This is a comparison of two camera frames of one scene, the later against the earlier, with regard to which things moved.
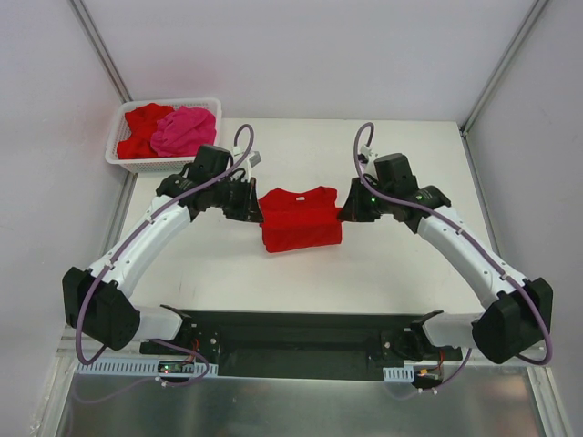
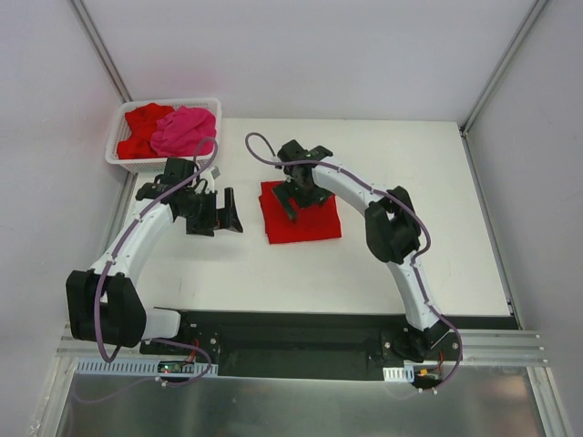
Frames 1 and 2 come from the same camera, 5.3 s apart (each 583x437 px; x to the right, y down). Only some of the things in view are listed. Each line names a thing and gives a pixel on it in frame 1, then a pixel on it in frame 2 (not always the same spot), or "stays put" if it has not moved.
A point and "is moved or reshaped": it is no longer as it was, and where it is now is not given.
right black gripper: (353, 205) -> (300, 190)
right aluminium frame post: (532, 17) stays put
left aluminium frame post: (123, 93) stays put
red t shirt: (297, 220) is moved or reshaped
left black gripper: (249, 200) -> (211, 211)
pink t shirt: (183, 131) stays put
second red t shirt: (142, 120) stays put
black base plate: (305, 345) stays put
